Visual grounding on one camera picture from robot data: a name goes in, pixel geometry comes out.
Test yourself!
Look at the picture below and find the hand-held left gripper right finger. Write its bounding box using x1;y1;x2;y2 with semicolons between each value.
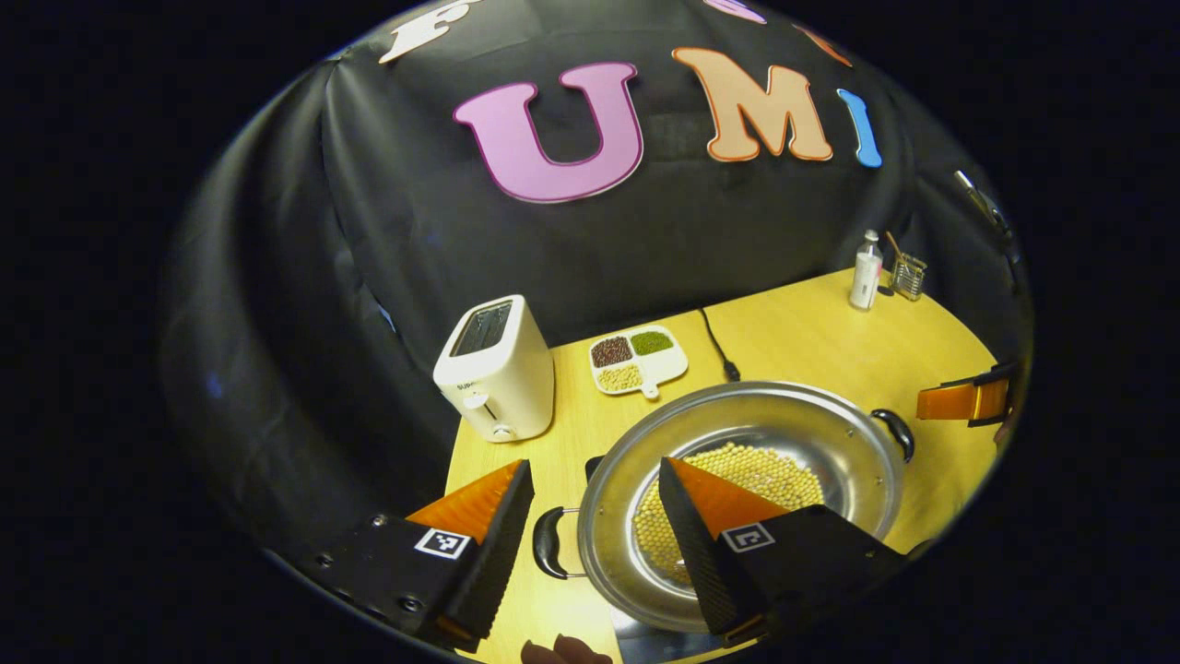
657;456;909;646

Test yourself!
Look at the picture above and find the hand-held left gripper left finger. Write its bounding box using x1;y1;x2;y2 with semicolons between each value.
304;459;536;654

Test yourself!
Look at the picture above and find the black induction cooktop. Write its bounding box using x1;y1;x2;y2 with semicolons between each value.
584;455;738;664

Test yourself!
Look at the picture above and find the steel pot with black handles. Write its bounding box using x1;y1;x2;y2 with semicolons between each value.
532;381;916;634

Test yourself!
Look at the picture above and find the yellow soybeans heap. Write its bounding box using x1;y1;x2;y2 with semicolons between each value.
632;443;826;584

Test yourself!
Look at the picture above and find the ribbed glass jar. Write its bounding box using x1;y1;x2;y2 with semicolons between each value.
891;253;927;302

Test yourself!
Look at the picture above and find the clear bottle with pink label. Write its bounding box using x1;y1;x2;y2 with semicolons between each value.
849;230;884;312

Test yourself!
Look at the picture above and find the white toaster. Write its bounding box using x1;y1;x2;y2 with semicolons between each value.
432;295;557;444

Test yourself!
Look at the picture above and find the white divided plate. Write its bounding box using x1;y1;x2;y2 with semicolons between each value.
589;325;690;400

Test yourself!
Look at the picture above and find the black metal stand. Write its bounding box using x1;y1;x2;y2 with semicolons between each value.
954;169;1020;268

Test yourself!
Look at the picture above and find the black power cable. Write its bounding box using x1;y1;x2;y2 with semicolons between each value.
698;307;741;383

